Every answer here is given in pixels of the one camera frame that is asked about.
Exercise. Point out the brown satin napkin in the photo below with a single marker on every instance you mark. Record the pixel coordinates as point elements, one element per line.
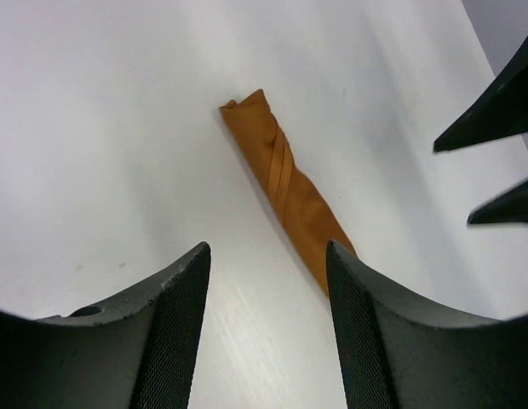
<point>299,207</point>

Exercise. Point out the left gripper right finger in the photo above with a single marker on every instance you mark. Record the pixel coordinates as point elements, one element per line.
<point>398,349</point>

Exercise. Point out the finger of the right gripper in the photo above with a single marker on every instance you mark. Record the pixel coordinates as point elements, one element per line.
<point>510,206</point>
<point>500,112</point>

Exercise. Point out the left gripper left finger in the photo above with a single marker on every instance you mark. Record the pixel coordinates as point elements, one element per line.
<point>135,349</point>

